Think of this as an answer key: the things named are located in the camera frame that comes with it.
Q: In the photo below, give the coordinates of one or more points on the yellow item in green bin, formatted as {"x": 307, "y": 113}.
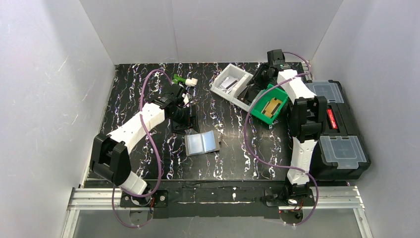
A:
{"x": 272, "y": 107}

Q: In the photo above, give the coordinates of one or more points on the cards in white bin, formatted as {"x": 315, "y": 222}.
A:
{"x": 228, "y": 83}

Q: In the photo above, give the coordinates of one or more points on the green plastic bin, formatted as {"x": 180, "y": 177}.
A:
{"x": 260, "y": 104}

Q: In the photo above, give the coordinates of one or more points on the green white pipe fitting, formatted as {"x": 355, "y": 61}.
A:
{"x": 190, "y": 82}

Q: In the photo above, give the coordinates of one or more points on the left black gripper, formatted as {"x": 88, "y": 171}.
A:
{"x": 189, "y": 119}

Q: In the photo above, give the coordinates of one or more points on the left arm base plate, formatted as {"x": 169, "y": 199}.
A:
{"x": 144, "y": 198}

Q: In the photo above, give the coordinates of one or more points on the white two-compartment bin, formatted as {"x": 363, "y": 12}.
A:
{"x": 243, "y": 77}

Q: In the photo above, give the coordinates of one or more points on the black tool box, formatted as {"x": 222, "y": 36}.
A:
{"x": 339, "y": 154}

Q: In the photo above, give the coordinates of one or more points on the black item in bin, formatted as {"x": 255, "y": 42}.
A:
{"x": 244, "y": 95}

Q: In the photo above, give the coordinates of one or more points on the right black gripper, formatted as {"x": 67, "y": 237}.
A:
{"x": 252, "y": 88}

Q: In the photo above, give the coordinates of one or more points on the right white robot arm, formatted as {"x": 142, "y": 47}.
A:
{"x": 278, "y": 85}

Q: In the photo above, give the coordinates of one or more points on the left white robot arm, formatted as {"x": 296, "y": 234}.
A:
{"x": 110, "y": 152}

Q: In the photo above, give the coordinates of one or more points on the aluminium frame rail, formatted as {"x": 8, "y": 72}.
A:
{"x": 215, "y": 212}

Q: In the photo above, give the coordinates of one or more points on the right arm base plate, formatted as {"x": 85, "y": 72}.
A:
{"x": 278, "y": 197}

